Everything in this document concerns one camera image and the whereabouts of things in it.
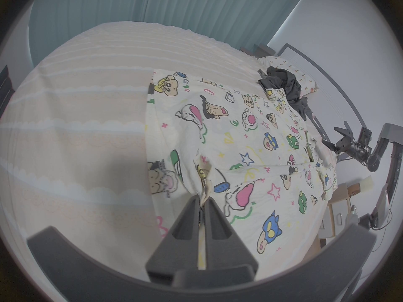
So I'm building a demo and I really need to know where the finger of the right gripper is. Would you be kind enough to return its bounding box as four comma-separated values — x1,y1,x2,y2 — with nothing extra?
334,121,354,139
321,139,342,153

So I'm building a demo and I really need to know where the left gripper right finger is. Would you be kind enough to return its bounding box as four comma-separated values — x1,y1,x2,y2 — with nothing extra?
205,198,259,282

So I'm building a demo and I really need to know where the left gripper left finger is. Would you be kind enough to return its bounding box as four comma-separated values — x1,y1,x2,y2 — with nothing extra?
146,196,201,287

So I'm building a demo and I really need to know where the white printed pyjama top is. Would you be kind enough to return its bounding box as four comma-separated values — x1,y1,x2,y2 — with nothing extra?
143,69,339,270

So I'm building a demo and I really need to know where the white printed pillow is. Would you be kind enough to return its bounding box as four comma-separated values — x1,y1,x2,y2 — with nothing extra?
260,55,318,101

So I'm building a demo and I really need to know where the white and wood bedside table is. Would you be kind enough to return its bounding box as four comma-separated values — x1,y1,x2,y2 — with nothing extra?
319,175,374,240

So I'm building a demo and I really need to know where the black garment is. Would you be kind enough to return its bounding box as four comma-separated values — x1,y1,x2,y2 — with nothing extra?
258,67,302,104

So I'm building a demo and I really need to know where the grey bedside table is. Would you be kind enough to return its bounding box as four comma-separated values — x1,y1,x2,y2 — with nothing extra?
240,44,268,58

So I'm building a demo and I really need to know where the bed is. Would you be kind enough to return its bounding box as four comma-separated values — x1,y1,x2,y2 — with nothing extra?
0,21,366,279

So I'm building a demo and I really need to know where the blue-green curtain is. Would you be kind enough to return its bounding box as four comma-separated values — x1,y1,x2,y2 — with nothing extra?
28,0,312,72

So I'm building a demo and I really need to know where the black chest of drawers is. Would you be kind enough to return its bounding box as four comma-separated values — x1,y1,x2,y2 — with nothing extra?
0,65,16,106

